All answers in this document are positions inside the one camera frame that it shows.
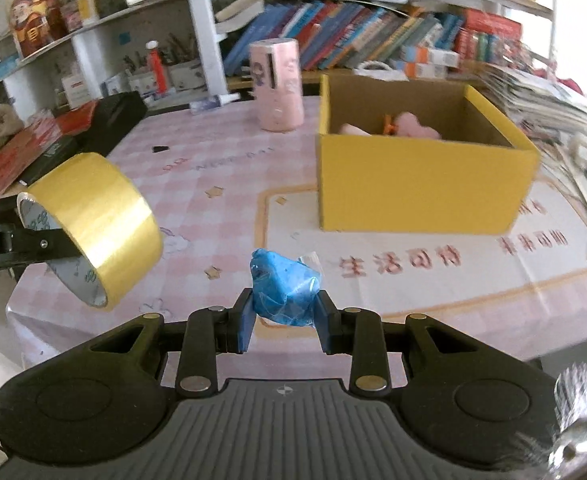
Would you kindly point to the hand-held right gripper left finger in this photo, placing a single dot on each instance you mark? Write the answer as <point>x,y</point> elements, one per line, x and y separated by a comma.
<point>246,325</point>

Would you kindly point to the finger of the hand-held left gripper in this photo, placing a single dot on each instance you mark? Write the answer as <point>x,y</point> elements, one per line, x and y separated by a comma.
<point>43,246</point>

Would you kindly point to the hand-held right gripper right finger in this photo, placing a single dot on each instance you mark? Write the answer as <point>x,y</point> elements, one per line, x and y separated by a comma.
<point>327,325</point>

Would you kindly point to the blue plastic bag bundle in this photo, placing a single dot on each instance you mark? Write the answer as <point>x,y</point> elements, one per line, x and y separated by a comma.
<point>283,290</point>

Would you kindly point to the yellow tape roll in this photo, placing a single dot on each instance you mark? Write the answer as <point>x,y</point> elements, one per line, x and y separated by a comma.
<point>108,210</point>

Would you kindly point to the yellow cardboard box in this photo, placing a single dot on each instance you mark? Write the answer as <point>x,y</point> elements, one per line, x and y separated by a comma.
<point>413,185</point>

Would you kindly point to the pink plush pig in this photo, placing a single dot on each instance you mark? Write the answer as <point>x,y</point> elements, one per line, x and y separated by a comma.
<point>416,127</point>

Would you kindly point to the red packet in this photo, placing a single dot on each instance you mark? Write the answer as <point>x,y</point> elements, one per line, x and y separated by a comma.
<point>18,165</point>

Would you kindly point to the black box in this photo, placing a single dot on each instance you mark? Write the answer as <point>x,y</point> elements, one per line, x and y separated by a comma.
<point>113,120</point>

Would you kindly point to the pink checkered tablecloth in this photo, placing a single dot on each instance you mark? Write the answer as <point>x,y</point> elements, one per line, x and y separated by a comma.
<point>223,170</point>

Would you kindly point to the white red-labelled box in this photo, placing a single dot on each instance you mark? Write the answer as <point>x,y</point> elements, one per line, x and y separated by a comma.
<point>80,91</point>

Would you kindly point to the small orange item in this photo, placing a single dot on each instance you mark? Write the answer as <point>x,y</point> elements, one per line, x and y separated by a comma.
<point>388,125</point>

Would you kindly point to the white blue-print tube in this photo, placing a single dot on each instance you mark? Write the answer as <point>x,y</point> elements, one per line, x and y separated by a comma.
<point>213,102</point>

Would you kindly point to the orange figurine jar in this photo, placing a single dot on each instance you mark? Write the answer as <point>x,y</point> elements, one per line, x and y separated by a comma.
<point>35,20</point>

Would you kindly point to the pink cylindrical container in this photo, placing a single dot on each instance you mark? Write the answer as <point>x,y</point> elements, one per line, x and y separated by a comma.
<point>278,95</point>

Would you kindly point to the white bottle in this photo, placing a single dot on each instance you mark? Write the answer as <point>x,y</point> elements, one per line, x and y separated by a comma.
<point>87,7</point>

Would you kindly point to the white quilted purse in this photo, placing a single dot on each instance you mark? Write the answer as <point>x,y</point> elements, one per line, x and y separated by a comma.
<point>378,74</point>

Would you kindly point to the wooden bookshelf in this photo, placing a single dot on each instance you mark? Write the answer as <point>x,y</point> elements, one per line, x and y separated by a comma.
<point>203,35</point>

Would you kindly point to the orange white carton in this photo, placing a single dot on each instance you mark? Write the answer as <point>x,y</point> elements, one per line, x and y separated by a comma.
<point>414,59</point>
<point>444,61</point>

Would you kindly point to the row of books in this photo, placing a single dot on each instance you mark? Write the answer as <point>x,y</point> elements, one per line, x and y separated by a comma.
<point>333,30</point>

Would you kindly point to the stack of newspapers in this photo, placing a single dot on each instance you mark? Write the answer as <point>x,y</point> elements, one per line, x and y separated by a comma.
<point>548,105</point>

